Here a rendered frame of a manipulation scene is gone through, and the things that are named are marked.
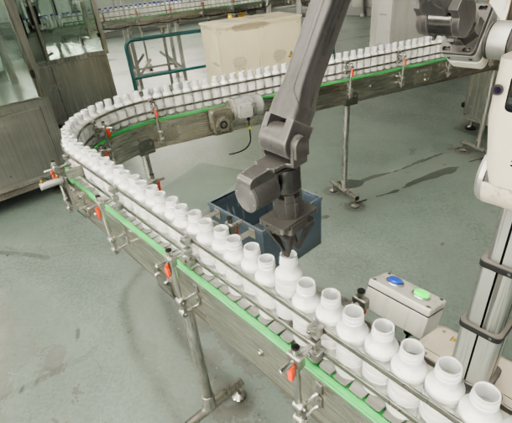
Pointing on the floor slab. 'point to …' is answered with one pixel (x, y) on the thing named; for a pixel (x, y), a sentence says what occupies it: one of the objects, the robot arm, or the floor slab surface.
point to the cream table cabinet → (249, 43)
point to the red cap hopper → (149, 58)
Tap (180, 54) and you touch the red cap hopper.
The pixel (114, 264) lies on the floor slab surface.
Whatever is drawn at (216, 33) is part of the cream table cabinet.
